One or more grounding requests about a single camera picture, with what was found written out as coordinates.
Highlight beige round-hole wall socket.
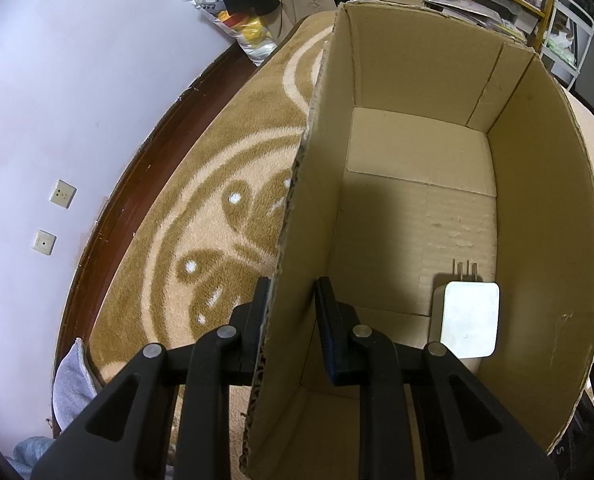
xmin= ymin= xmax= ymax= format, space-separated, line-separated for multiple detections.
xmin=32 ymin=229 xmax=58 ymax=257

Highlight small white charger plug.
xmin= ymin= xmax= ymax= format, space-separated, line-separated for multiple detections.
xmin=429 ymin=259 xmax=501 ymax=376

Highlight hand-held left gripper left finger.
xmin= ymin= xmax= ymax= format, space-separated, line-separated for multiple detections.
xmin=31 ymin=276 xmax=273 ymax=480

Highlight pile of papers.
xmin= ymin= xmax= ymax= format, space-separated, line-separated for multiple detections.
xmin=423 ymin=0 xmax=540 ymax=36

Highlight brown cardboard box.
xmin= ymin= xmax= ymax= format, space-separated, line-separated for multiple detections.
xmin=239 ymin=0 xmax=594 ymax=478

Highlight grey cloth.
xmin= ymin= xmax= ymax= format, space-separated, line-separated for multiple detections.
xmin=52 ymin=337 xmax=100 ymax=434

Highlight white metal rack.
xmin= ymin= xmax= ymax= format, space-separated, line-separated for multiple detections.
xmin=540 ymin=0 xmax=594 ymax=92

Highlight beige wall socket with holes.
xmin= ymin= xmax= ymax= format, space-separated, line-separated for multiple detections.
xmin=49 ymin=179 xmax=78 ymax=209

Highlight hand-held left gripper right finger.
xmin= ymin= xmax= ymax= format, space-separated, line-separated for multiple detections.
xmin=315 ymin=276 xmax=561 ymax=480

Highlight clear plastic bag yellow contents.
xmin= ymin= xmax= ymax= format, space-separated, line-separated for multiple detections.
xmin=183 ymin=0 xmax=281 ymax=67

